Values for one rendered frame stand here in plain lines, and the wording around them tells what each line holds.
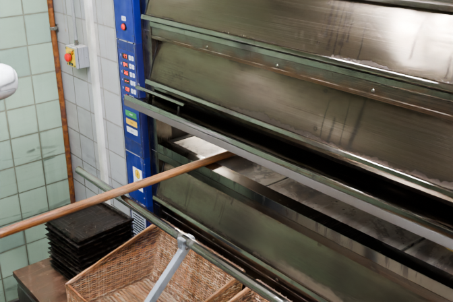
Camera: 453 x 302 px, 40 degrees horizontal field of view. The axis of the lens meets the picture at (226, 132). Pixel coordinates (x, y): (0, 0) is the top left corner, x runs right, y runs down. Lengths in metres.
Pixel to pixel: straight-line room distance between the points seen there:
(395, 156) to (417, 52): 0.29
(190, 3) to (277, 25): 0.45
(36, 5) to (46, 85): 0.41
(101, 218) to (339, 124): 1.37
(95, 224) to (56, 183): 0.78
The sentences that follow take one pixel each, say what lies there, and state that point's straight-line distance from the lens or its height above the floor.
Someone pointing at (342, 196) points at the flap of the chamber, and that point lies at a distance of 1.69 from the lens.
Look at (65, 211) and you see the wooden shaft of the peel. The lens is 2.13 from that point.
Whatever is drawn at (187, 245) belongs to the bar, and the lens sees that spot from 1.93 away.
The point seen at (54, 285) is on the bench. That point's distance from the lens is 2.90.
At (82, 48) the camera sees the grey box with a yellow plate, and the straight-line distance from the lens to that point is 3.01.
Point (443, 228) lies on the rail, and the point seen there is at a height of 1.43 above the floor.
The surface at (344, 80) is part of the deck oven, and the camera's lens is 1.79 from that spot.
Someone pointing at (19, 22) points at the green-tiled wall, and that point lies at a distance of 3.25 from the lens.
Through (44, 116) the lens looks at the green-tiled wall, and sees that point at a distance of 3.40.
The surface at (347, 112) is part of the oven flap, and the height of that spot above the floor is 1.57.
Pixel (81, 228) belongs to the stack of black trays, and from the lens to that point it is 2.79.
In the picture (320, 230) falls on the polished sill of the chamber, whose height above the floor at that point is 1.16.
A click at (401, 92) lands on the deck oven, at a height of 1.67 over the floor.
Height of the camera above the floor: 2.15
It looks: 21 degrees down
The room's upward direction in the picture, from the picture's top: 1 degrees counter-clockwise
